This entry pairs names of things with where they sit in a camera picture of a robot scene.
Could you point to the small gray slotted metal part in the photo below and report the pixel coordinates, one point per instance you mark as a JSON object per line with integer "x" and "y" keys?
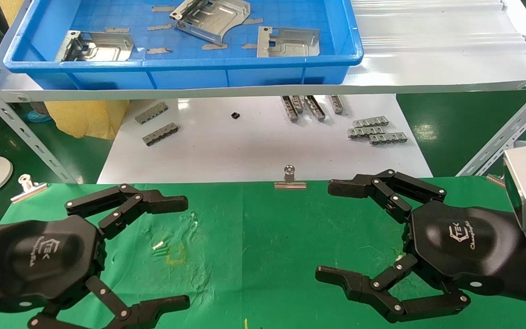
{"x": 337, "y": 104}
{"x": 160, "y": 134}
{"x": 370, "y": 121}
{"x": 314, "y": 108}
{"x": 387, "y": 138}
{"x": 363, "y": 132}
{"x": 151, "y": 112}
{"x": 297, "y": 104}
{"x": 289, "y": 108}

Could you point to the silver binder clip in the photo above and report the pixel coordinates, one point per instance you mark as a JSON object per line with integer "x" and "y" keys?
{"x": 290, "y": 185}
{"x": 29, "y": 189}

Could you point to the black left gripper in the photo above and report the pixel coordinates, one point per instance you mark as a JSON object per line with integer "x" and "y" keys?
{"x": 39, "y": 260}

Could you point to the blue shoe cover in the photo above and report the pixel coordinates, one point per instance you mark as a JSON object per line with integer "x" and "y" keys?
{"x": 39, "y": 117}

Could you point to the blue plastic bin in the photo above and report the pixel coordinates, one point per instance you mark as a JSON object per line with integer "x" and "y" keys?
{"x": 190, "y": 75}

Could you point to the green table cloth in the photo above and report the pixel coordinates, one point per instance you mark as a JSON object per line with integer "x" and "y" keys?
{"x": 267, "y": 237}

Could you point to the yellow fabric garment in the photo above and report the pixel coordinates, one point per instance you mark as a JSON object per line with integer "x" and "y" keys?
{"x": 85, "y": 119}

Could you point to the white metal shelf rack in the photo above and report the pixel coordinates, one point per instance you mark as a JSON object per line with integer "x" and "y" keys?
{"x": 427, "y": 68}

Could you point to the sheet metal bracket part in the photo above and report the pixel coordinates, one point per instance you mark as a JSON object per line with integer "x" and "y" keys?
{"x": 290, "y": 45}
{"x": 217, "y": 23}
{"x": 103, "y": 50}

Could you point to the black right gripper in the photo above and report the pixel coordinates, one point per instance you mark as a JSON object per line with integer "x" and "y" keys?
{"x": 464, "y": 246}

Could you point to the perforated steel shelf leg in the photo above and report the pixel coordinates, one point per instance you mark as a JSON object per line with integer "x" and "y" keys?
{"x": 505, "y": 132}
{"x": 16, "y": 123}

